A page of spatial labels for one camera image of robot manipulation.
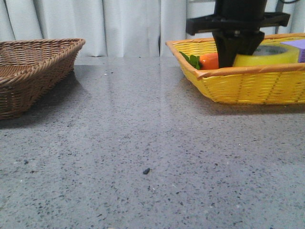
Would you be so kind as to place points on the yellow woven basket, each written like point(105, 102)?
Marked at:
point(270, 84)

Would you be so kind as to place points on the brown wicker basket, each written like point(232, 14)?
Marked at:
point(30, 68)

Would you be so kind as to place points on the white pleated curtain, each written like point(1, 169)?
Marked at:
point(113, 28)

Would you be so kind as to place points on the orange toy carrot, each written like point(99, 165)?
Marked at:
point(207, 61)

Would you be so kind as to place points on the yellow tape roll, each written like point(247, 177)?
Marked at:
point(268, 55)

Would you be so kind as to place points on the purple foam block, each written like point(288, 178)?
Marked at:
point(300, 45)

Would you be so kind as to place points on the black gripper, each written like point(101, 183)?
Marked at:
point(236, 15)

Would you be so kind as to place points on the small black debris speck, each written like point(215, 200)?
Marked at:
point(146, 171)

